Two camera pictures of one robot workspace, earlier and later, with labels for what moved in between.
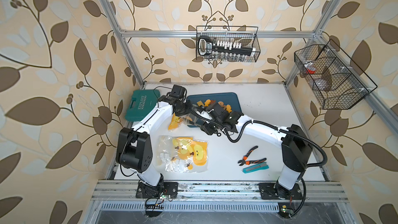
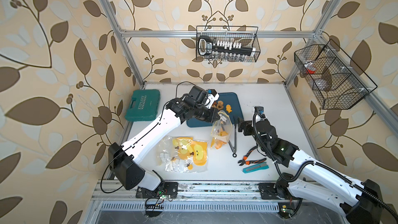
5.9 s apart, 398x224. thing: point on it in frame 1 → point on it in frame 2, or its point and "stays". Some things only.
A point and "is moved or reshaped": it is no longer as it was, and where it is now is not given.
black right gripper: (207, 128) → (249, 125)
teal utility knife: (255, 168) stays
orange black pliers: (244, 161) stays
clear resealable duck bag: (177, 121) is moved or reshaped
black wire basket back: (227, 43) stays
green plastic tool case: (142, 102) stays
